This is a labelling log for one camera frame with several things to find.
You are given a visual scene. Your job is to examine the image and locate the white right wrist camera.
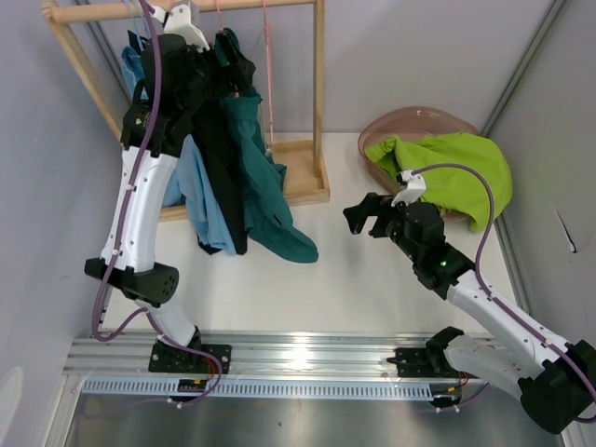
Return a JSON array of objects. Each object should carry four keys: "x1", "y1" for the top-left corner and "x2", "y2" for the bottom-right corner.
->
[{"x1": 391, "y1": 169, "x2": 427, "y2": 207}]

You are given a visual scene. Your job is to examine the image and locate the navy blue shorts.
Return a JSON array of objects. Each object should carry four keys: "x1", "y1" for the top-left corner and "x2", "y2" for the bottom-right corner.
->
[{"x1": 127, "y1": 30, "x2": 148, "y2": 55}]

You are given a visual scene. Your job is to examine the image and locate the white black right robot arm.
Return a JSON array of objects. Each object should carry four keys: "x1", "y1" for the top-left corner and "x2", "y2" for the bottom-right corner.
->
[{"x1": 343, "y1": 193, "x2": 595, "y2": 434}]

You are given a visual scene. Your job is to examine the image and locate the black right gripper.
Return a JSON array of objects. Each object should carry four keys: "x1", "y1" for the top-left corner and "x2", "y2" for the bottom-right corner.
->
[{"x1": 343, "y1": 193, "x2": 422, "y2": 263}]

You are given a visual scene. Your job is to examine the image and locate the lime green shorts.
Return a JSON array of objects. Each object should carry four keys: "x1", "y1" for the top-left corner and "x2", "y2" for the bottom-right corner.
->
[{"x1": 364, "y1": 132, "x2": 513, "y2": 232}]

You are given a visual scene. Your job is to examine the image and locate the white slotted cable duct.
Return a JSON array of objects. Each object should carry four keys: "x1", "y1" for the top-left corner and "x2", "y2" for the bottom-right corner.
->
[{"x1": 81, "y1": 376, "x2": 433, "y2": 401}]

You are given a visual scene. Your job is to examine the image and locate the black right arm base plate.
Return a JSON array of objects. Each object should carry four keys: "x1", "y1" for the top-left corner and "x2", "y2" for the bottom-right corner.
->
[{"x1": 386, "y1": 347, "x2": 459, "y2": 379}]

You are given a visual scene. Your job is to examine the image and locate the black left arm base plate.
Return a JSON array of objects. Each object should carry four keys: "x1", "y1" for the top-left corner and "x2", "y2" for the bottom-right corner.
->
[{"x1": 148, "y1": 332, "x2": 232, "y2": 374}]

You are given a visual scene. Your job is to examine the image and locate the black shorts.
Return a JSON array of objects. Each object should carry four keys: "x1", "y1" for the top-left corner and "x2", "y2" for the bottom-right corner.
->
[{"x1": 192, "y1": 100, "x2": 247, "y2": 255}]

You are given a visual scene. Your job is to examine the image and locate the wooden clothes rack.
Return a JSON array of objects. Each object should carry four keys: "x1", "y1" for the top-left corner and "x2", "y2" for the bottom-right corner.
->
[{"x1": 41, "y1": 1, "x2": 331, "y2": 206}]

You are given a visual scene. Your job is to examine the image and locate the pink hanger of teal shorts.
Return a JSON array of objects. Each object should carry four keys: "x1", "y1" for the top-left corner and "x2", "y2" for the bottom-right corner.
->
[{"x1": 213, "y1": 0, "x2": 224, "y2": 32}]

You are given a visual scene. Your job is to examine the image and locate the teal shorts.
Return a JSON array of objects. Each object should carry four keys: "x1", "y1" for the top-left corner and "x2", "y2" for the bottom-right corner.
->
[{"x1": 214, "y1": 27, "x2": 319, "y2": 265}]

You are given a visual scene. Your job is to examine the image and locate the translucent pink plastic basket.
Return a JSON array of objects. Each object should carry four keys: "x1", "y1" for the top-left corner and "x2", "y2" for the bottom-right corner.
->
[{"x1": 358, "y1": 106, "x2": 482, "y2": 196}]

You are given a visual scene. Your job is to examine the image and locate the light blue shorts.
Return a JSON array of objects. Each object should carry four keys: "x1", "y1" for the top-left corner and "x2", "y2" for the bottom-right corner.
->
[{"x1": 120, "y1": 46, "x2": 239, "y2": 255}]

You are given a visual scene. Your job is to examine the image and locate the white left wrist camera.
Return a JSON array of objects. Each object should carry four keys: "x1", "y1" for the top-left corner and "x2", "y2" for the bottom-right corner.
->
[{"x1": 150, "y1": 4, "x2": 210, "y2": 52}]

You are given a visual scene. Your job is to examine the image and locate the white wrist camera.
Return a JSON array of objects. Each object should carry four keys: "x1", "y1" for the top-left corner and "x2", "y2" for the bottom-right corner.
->
[
  {"x1": 150, "y1": 4, "x2": 210, "y2": 52},
  {"x1": 391, "y1": 169, "x2": 427, "y2": 207}
]

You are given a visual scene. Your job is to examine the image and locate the pink hanger of green shorts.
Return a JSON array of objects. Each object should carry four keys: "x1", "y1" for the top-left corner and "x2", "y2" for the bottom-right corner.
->
[{"x1": 262, "y1": 0, "x2": 275, "y2": 146}]

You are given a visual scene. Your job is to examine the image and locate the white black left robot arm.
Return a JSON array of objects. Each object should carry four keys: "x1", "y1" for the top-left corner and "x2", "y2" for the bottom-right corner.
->
[{"x1": 85, "y1": 28, "x2": 255, "y2": 373}]

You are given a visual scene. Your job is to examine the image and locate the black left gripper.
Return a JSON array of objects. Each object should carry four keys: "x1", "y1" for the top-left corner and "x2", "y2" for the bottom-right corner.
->
[{"x1": 180, "y1": 31, "x2": 254, "y2": 115}]

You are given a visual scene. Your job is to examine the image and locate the aluminium mounting rail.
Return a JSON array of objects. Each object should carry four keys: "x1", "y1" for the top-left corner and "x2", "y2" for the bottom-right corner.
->
[{"x1": 62, "y1": 331, "x2": 432, "y2": 382}]

